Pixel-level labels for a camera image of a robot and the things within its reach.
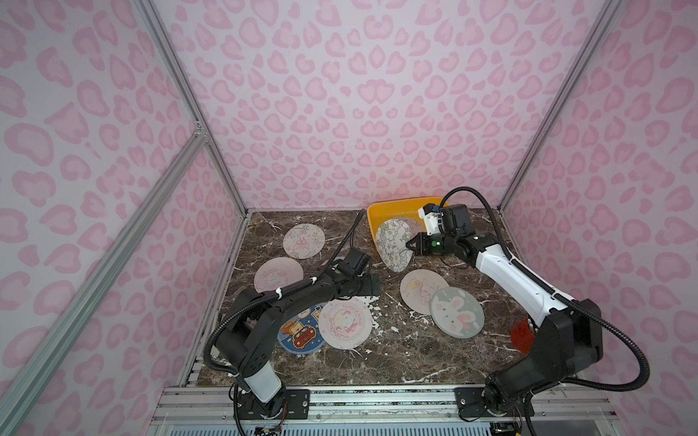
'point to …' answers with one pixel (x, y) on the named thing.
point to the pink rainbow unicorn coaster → (276, 272)
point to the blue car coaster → (300, 334)
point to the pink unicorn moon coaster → (417, 288)
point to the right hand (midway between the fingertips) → (409, 244)
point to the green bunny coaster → (456, 312)
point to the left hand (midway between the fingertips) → (370, 285)
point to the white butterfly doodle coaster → (304, 241)
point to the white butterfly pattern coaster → (392, 236)
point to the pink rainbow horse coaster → (345, 323)
